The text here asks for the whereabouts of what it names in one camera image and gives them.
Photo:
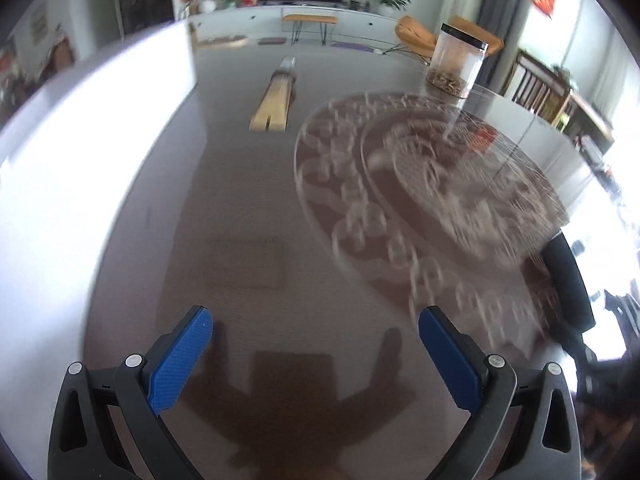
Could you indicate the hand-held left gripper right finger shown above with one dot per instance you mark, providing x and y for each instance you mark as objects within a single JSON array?
[{"x": 450, "y": 360}]

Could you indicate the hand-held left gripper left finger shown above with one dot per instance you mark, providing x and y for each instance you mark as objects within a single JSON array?
[{"x": 177, "y": 360}]

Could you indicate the wooden side table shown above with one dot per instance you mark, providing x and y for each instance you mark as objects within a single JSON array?
[{"x": 592, "y": 120}]

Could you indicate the dark wooden chair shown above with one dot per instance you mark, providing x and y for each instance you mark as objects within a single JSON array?
[{"x": 537, "y": 85}]

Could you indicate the long white board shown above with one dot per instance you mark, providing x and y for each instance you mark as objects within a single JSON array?
[{"x": 75, "y": 160}]

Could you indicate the clear jar with black lid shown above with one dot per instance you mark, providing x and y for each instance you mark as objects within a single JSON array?
[{"x": 457, "y": 65}]

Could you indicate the long wooden tool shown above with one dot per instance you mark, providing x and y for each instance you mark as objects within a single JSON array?
[{"x": 272, "y": 105}]

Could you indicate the orange lounge chair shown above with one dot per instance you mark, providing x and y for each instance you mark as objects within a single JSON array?
[{"x": 415, "y": 35}]

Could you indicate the grey and white curtain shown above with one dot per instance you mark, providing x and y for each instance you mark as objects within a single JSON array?
[{"x": 500, "y": 0}]

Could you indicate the white television cabinet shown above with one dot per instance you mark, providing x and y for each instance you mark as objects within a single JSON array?
[{"x": 225, "y": 22}]

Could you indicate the round white vase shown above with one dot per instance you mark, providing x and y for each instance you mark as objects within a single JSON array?
[{"x": 208, "y": 5}]

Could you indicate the wooden bench with metal legs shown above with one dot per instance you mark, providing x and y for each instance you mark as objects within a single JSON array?
[{"x": 310, "y": 19}]

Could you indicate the framed wall painting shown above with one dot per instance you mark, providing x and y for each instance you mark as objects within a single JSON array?
[{"x": 40, "y": 22}]

